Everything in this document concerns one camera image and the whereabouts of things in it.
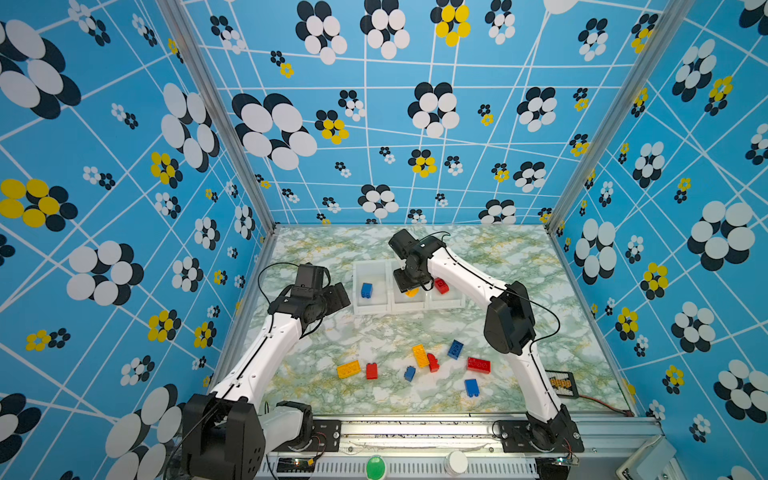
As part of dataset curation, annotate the red arched lego brick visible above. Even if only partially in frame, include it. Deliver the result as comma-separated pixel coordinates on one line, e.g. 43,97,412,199
434,278,450,295

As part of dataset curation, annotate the yellow wide lego brick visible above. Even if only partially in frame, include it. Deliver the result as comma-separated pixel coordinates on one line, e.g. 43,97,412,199
337,360,361,379

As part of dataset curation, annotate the blue square lego brick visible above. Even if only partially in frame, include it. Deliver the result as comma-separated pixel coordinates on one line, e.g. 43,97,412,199
447,340,464,360

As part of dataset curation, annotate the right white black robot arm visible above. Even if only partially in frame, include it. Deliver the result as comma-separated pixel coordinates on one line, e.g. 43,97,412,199
388,229,572,450

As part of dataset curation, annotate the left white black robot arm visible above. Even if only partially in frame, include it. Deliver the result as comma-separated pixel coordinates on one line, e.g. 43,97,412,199
173,263,350,479

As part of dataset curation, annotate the right white plastic bin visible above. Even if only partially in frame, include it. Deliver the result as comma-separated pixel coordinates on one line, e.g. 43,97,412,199
426,274,465,310

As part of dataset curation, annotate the left white plastic bin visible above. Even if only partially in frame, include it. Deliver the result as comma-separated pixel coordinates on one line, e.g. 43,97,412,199
352,260,391,315

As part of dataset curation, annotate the yellow long lego brick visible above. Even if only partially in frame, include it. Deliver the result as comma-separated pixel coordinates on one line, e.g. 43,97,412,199
412,344,430,368

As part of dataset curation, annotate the small red lego brick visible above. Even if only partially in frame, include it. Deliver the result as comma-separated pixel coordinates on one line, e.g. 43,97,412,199
366,363,378,380

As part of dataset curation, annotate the red curved lego brick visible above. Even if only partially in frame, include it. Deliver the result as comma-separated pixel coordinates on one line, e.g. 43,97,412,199
427,353,440,373

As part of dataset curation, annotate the small blue lego brick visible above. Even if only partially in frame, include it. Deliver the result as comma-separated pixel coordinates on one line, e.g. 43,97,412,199
404,366,416,382

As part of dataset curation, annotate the blue lego brick front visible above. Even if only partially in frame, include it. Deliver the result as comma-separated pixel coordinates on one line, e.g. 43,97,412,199
464,379,480,398

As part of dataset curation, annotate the green push button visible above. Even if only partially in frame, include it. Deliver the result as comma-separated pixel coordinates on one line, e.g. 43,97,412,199
365,456,387,480

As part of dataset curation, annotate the white round knob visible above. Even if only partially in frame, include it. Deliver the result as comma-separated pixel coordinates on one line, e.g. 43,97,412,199
444,450,469,477

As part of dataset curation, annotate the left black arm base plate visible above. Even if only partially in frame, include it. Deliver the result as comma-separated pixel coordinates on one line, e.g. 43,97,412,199
283,419,342,453

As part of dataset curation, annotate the aluminium front rail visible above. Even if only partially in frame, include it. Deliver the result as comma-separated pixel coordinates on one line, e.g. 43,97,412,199
258,413,680,479

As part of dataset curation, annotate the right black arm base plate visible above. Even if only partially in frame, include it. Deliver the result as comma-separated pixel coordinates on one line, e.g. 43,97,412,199
491,420,585,455

